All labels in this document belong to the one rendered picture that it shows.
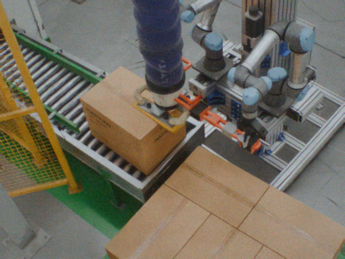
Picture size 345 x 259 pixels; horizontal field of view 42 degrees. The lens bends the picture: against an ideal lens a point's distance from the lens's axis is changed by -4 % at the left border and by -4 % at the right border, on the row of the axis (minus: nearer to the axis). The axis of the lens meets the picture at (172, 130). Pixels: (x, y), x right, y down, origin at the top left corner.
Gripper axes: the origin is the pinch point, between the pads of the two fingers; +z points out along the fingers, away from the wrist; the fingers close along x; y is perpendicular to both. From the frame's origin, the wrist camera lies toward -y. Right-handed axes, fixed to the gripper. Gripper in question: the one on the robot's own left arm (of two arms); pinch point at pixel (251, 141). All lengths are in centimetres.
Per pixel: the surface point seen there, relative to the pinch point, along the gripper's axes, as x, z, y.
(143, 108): 14, 11, 69
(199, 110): 2.0, -1.6, 34.0
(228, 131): 3.0, -1.5, 12.7
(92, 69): -20, 66, 178
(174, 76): 3, -19, 50
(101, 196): 40, 126, 114
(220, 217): 14, 71, 9
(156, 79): 11, -19, 56
